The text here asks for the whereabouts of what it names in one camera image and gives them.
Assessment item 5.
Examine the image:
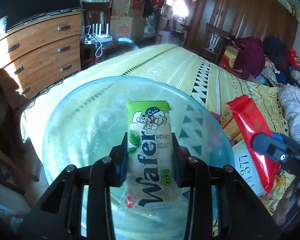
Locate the green Wafer Go snack pack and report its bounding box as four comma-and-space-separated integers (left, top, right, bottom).
120, 100, 179, 211

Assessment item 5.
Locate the red snack wrapper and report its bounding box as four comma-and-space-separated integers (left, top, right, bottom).
227, 94, 280, 193

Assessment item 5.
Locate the clear blue plastic bowl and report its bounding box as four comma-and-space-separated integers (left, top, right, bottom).
42, 76, 235, 239

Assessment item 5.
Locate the white tall carton box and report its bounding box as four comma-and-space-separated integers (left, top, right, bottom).
232, 140, 266, 197

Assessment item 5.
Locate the lilac floral rolled quilt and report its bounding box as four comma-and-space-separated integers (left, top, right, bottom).
277, 85, 300, 144

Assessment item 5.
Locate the red orange tea box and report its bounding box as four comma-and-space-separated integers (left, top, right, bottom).
210, 107, 243, 146

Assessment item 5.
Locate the maroon clothes pile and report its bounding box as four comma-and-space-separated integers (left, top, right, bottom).
232, 36, 265, 80

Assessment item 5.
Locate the yellow patterned bed sheet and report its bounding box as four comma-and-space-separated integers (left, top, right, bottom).
20, 43, 296, 215

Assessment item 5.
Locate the white wifi router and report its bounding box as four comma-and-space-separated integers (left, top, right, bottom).
89, 23, 113, 43

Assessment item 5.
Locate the wooden chest of drawers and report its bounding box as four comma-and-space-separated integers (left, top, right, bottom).
0, 12, 81, 98

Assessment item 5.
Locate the lower cardboard box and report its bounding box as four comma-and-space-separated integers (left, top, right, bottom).
110, 16, 146, 41

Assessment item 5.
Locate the cardboard box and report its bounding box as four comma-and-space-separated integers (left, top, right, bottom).
110, 16, 146, 41
111, 0, 145, 17

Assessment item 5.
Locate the backrest wooden chair by wardrobe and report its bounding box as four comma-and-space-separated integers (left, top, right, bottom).
200, 23, 230, 65

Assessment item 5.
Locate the dark wooden chair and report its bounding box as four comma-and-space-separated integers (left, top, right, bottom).
82, 2, 110, 34

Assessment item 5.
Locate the upper cardboard box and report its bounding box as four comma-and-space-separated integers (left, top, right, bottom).
111, 0, 145, 17

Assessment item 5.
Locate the brown wooden wardrobe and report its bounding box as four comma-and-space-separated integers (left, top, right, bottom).
184, 0, 298, 54

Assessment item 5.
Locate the black flat television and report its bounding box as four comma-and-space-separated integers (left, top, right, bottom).
0, 0, 82, 33

